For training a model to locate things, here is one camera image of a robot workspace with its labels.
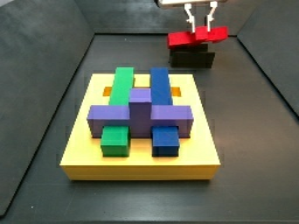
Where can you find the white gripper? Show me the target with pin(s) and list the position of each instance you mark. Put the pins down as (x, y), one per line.
(187, 3)

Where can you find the red cross block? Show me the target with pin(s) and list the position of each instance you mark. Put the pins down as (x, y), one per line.
(201, 35)

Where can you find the yellow base board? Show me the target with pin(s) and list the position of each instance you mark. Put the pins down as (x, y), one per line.
(196, 162)

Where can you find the purple cross block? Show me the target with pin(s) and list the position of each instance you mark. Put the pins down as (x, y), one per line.
(140, 115)

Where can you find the blue long block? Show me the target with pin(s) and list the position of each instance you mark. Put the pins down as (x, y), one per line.
(165, 143)

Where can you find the green long block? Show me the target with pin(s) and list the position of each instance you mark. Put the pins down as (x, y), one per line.
(115, 137)

